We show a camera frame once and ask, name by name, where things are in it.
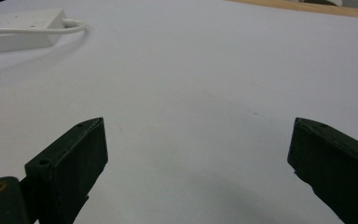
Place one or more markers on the white power strip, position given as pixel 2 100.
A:
pixel 15 31

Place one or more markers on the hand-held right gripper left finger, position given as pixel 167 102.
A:
pixel 71 165

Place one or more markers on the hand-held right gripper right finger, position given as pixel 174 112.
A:
pixel 335 165

